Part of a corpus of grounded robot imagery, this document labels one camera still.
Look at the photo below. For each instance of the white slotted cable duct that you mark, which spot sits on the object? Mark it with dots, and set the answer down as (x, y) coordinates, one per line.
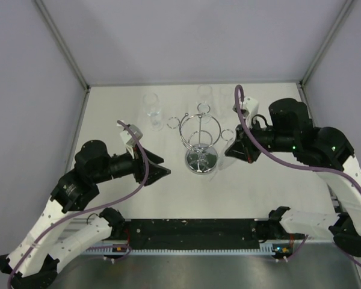
(265, 249)

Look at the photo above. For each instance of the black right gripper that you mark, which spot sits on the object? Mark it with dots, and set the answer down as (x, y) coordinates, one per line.
(239, 150)

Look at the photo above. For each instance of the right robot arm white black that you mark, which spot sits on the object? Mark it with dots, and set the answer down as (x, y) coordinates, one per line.
(292, 140)

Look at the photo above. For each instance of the clear removed champagne glass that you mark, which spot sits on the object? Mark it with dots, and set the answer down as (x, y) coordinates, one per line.
(225, 101)

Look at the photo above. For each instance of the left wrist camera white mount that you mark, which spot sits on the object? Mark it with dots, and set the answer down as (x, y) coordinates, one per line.
(127, 138)

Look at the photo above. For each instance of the aluminium frame post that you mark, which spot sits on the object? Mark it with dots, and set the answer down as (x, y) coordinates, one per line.
(45, 15)
(326, 43)

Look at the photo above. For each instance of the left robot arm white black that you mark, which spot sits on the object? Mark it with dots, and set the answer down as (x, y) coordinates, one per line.
(38, 260)

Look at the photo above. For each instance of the left aluminium frame post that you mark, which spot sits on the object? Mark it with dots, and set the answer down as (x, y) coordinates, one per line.
(45, 15)

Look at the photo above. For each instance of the chrome wire wine glass rack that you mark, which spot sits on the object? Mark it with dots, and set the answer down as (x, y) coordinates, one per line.
(205, 140)

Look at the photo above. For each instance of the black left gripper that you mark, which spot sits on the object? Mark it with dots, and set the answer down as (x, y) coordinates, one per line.
(139, 164)

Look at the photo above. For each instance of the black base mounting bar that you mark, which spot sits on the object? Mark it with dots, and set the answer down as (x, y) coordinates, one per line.
(196, 234)

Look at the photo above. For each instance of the right aluminium frame post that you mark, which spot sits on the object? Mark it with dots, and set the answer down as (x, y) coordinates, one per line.
(326, 43)

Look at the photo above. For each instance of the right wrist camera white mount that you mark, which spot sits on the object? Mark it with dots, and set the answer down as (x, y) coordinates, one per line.
(249, 108)

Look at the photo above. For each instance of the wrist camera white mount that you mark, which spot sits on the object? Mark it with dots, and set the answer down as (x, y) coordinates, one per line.
(249, 108)
(127, 138)

